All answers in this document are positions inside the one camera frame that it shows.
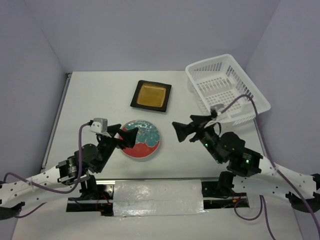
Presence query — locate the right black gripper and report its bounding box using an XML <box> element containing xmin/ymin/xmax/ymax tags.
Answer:
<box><xmin>170</xmin><ymin>114</ymin><xmax>222</xmax><ymax>163</ymax></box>

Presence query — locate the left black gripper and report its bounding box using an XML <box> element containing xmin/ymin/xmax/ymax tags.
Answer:
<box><xmin>96</xmin><ymin>124</ymin><xmax>139</xmax><ymax>173</ymax></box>

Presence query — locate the round white plate red teal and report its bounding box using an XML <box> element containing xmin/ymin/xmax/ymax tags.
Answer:
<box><xmin>121</xmin><ymin>119</ymin><xmax>161</xmax><ymax>159</ymax></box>

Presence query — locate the black square plate orange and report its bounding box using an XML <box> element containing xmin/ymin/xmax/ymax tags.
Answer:
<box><xmin>130</xmin><ymin>80</ymin><xmax>172</xmax><ymax>113</ymax></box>

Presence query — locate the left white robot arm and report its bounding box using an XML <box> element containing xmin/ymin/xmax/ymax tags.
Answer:
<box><xmin>0</xmin><ymin>118</ymin><xmax>139</xmax><ymax>220</ymax></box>

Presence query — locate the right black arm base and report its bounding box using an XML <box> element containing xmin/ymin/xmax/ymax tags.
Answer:
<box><xmin>201</xmin><ymin>171</ymin><xmax>249</xmax><ymax>210</ymax></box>

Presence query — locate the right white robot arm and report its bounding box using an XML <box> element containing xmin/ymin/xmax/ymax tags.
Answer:
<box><xmin>172</xmin><ymin>115</ymin><xmax>320</xmax><ymax>213</ymax></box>

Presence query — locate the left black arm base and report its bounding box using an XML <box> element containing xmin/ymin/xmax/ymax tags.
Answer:
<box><xmin>66</xmin><ymin>175</ymin><xmax>115</xmax><ymax>217</ymax></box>

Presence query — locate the white plastic dish rack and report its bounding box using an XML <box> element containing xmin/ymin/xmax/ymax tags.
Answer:
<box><xmin>185</xmin><ymin>54</ymin><xmax>271</xmax><ymax>115</ymax></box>

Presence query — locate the silver tape covered panel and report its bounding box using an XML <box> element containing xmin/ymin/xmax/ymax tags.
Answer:
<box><xmin>113</xmin><ymin>179</ymin><xmax>205</xmax><ymax>217</ymax></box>

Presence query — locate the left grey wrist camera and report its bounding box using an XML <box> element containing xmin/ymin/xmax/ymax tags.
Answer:
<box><xmin>89</xmin><ymin>117</ymin><xmax>108</xmax><ymax>135</ymax></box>

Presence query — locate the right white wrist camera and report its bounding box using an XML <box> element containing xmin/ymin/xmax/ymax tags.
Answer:
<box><xmin>206</xmin><ymin>103</ymin><xmax>225</xmax><ymax>126</ymax></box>

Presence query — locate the aluminium rail table edge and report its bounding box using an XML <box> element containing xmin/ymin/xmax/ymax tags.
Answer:
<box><xmin>40</xmin><ymin>73</ymin><xmax>72</xmax><ymax>172</ymax></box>

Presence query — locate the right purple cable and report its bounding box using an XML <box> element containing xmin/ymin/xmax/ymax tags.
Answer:
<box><xmin>219</xmin><ymin>94</ymin><xmax>320</xmax><ymax>240</ymax></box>

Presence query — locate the purple cable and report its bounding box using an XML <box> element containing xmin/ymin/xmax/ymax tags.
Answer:
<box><xmin>3</xmin><ymin>121</ymin><xmax>95</xmax><ymax>218</ymax></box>
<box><xmin>219</xmin><ymin>94</ymin><xmax>320</xmax><ymax>240</ymax></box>

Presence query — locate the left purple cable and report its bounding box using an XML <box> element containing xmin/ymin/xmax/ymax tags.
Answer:
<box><xmin>3</xmin><ymin>121</ymin><xmax>95</xmax><ymax>218</ymax></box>

